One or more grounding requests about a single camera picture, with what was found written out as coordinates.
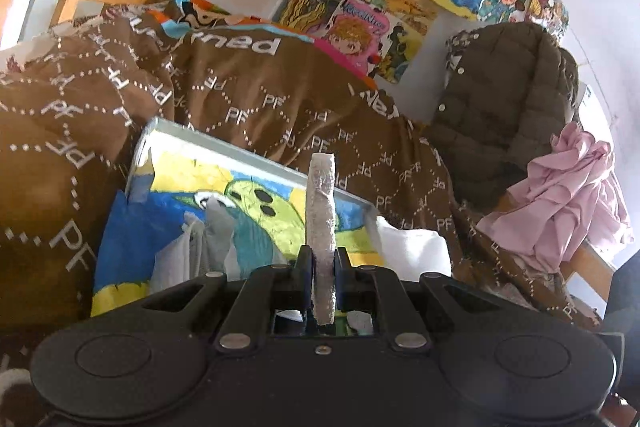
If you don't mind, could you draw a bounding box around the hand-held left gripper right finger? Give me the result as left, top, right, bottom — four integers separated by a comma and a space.
334, 248, 553, 352

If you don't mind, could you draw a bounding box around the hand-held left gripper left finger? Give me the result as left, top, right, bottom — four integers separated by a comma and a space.
92, 247, 316, 353

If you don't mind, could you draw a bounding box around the grey drawstring pouch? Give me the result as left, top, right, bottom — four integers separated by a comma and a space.
306, 152, 339, 327

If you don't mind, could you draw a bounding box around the white quilted cloth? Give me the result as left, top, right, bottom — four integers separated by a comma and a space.
372, 216, 454, 281

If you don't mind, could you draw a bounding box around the grey white face mask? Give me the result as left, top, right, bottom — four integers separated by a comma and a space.
150, 197, 242, 294

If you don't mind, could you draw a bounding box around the brown printed blanket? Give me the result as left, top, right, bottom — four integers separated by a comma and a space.
0, 0, 607, 427

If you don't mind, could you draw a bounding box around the olive puffer jacket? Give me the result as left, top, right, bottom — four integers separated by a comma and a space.
425, 22, 582, 214

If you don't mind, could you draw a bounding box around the pink garment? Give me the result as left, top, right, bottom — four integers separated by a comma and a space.
475, 123, 634, 277

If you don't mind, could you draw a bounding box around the cartoon boy pink poster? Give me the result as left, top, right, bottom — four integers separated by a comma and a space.
320, 0, 407, 75

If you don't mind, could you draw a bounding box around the orange landscape painting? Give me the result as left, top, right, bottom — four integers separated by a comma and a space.
369, 0, 442, 85

